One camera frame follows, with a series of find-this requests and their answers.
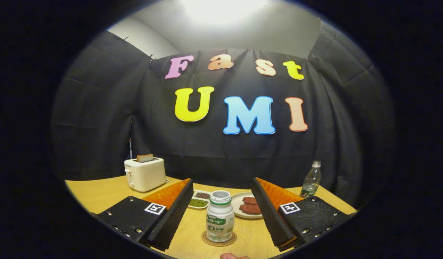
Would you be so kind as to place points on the round cork coaster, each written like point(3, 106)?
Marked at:
point(206, 240)

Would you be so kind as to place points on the clear plastic water bottle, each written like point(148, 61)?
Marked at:
point(311, 180)

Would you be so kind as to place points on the black backdrop cloth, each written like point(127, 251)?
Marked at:
point(243, 162)

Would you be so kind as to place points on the toast slice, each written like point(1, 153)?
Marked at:
point(145, 158)

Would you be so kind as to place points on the wooden table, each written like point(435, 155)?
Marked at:
point(99, 194)

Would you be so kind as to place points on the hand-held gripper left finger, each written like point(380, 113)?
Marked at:
point(174, 216)

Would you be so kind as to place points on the white divided bean dish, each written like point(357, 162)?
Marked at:
point(198, 203)

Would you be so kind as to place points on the white juice bottle green label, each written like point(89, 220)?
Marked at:
point(220, 219)

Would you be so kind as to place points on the red sausage patty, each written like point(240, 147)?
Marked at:
point(250, 209)
point(249, 200)

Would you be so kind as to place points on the cream toaster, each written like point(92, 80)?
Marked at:
point(145, 176)

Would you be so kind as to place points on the round white plate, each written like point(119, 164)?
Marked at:
point(236, 202)

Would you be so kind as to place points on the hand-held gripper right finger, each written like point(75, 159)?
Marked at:
point(271, 216)

